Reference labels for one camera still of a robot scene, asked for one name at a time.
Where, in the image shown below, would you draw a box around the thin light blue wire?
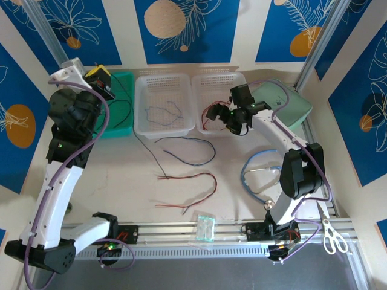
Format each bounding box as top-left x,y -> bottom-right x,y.
144,101 -> 183,125

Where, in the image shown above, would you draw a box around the thin black wire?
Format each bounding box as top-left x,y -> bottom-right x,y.
95,62 -> 169,181
99,99 -> 134,131

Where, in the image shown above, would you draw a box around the thin dark blue wire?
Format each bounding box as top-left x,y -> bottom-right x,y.
154,136 -> 216,166

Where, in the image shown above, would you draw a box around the white perforated plastic basket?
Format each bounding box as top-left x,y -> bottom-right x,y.
134,72 -> 196,140
191,71 -> 258,137

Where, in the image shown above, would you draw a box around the green perforated plastic basket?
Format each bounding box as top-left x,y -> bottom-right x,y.
92,71 -> 135,140

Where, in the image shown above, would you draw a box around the light green zipper pouch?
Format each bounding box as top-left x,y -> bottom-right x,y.
250,78 -> 313,129

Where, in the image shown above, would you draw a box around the blue stethoscope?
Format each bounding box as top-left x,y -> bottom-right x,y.
240,149 -> 287,212

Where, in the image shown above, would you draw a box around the clear plastic box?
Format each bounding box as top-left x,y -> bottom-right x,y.
187,210 -> 218,252

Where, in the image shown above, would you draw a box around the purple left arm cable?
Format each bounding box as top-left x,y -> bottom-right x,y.
24,79 -> 136,290

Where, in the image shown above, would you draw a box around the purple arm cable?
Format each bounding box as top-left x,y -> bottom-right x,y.
247,79 -> 335,263
24,79 -> 136,290

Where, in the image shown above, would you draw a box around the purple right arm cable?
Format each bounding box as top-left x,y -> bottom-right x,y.
247,79 -> 335,263

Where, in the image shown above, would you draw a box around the aluminium frame post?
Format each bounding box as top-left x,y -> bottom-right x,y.
21,0 -> 75,69
297,0 -> 348,90

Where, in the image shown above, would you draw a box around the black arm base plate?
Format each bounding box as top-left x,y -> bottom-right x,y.
83,225 -> 140,245
244,222 -> 300,242

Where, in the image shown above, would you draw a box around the aluminium extrusion rail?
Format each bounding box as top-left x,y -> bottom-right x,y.
25,221 -> 354,251

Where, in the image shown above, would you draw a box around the white handled scissors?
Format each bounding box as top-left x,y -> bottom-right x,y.
316,201 -> 350,256

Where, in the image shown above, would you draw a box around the grey slotted cable duct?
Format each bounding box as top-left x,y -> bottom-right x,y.
37,245 -> 272,261

